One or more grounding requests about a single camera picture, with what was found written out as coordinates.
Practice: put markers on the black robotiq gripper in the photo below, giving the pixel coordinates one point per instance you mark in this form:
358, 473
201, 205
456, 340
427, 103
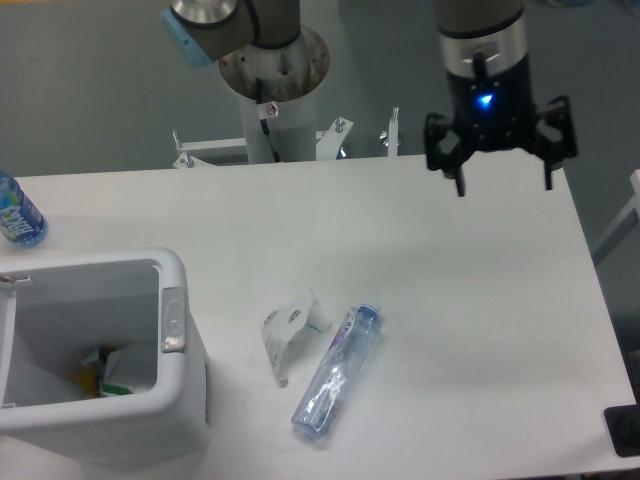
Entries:
487, 112

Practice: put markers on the clear plastic bottle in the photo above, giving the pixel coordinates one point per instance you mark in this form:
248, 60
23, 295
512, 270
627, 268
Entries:
338, 371

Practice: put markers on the white paper wrapper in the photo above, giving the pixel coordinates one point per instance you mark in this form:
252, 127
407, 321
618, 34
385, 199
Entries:
298, 320

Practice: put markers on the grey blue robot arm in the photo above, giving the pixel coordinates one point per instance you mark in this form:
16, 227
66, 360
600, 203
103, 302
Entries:
478, 39

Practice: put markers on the trash inside the can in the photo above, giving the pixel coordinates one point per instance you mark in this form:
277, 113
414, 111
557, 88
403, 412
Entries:
107, 371

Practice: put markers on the white trash can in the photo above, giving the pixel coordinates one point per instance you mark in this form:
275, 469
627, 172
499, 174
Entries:
55, 310

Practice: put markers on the black clamp at table edge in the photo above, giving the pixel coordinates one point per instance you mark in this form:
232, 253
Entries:
623, 426

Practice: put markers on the blue labelled water bottle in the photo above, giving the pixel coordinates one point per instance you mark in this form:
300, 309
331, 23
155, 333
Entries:
22, 224

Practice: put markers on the white frame at right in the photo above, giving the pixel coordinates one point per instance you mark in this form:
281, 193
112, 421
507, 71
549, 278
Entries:
620, 226

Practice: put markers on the white pedestal base frame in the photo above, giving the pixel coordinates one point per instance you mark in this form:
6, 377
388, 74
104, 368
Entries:
270, 137

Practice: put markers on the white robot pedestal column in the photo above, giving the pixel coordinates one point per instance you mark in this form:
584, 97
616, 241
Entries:
276, 90

